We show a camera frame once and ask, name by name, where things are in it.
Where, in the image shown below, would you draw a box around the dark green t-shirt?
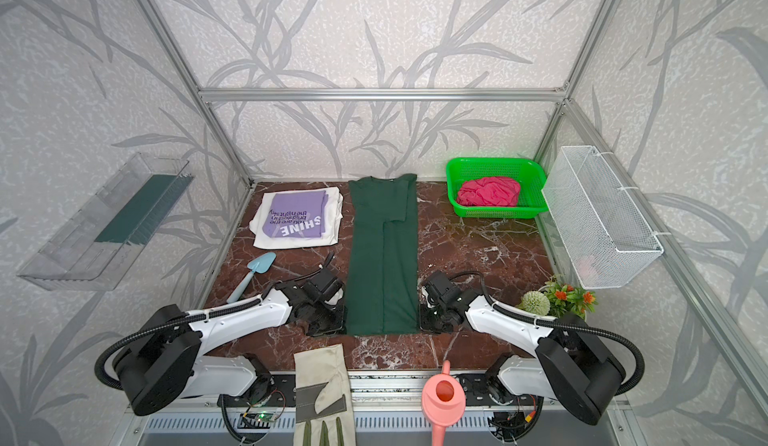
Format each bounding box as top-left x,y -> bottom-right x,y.
345,174 -> 419,336

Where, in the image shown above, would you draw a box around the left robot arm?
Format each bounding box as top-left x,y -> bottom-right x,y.
94,254 -> 345,416

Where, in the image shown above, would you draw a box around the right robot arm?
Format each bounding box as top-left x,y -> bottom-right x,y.
419,271 -> 645,425

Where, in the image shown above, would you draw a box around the light blue garden trowel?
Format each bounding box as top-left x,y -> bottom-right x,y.
226,252 -> 276,304

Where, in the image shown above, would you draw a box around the white folded t-shirt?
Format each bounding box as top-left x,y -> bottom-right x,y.
249,187 -> 343,250

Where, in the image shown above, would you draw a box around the pink watering can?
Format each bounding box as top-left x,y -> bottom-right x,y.
421,361 -> 466,446

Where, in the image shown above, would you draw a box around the potted artificial flowers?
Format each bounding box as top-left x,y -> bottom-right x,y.
518,276 -> 598,320

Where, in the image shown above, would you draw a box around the beige gardening glove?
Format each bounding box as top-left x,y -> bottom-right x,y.
293,344 -> 356,446

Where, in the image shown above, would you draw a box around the green plastic basket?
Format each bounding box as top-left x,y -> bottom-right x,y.
446,158 -> 548,220

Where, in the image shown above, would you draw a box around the pink crumpled t-shirt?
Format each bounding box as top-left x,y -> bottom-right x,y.
457,177 -> 521,208

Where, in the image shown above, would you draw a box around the aluminium frame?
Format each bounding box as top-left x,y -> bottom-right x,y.
113,0 -> 768,446

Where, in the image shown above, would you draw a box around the white wire mesh basket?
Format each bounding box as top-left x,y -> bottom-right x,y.
543,146 -> 664,290

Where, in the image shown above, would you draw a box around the clear plastic wall shelf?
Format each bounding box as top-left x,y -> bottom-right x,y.
17,153 -> 194,292

